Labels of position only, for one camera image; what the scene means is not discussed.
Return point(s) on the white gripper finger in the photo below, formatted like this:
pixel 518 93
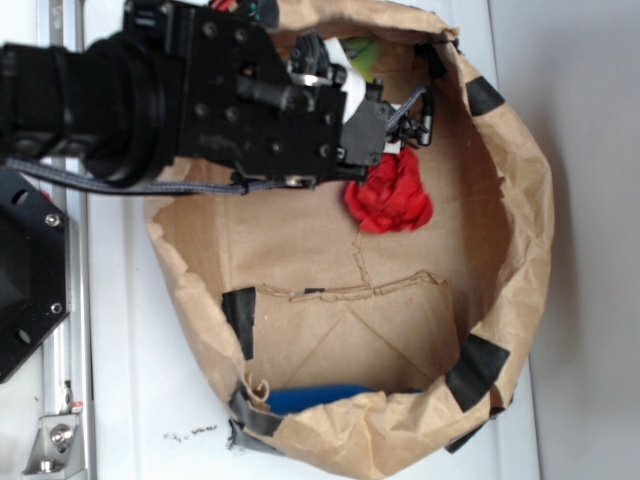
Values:
pixel 354 85

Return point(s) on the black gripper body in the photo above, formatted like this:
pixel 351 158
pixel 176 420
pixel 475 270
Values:
pixel 210 84

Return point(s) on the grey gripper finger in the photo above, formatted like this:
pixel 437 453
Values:
pixel 363 136

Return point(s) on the green plush animal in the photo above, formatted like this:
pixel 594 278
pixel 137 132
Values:
pixel 363 53

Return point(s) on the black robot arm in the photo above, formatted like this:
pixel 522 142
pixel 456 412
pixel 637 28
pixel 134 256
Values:
pixel 68 118

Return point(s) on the red crumpled cloth flower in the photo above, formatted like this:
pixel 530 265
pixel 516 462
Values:
pixel 393 198

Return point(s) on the brown paper bag bin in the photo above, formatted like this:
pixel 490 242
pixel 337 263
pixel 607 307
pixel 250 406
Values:
pixel 281 288

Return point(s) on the blue object under bag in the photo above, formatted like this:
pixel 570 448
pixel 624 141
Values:
pixel 294 400

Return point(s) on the aluminium frame rail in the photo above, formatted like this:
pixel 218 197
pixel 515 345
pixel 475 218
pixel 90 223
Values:
pixel 66 353

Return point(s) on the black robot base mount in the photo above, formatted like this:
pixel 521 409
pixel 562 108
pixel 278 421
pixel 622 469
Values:
pixel 33 270

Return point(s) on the metal corner bracket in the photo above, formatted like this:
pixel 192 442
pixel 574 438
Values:
pixel 58 449

